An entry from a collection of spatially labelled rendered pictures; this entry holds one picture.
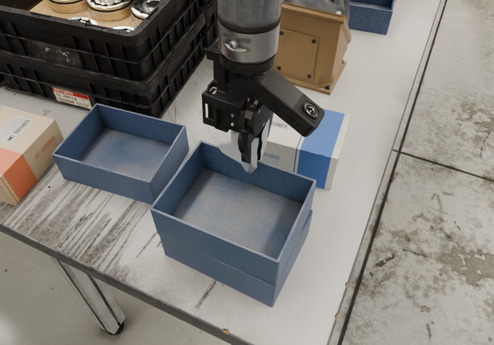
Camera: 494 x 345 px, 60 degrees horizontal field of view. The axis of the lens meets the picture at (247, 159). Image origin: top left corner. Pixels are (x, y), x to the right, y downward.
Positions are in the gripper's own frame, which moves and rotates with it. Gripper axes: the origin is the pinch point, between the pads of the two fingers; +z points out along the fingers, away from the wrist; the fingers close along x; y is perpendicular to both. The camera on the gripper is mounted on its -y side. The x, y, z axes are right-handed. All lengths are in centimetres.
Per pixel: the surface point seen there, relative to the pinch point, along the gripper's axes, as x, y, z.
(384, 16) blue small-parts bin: -68, -5, 3
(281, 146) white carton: -9.7, -0.8, 3.4
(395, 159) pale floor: -100, -22, 76
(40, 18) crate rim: -5.7, 46.7, -10.8
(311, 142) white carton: -12.5, -5.2, 2.7
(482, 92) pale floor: -162, -50, 71
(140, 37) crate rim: -9.9, 27.7, -10.3
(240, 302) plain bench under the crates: 15.3, -5.5, 13.7
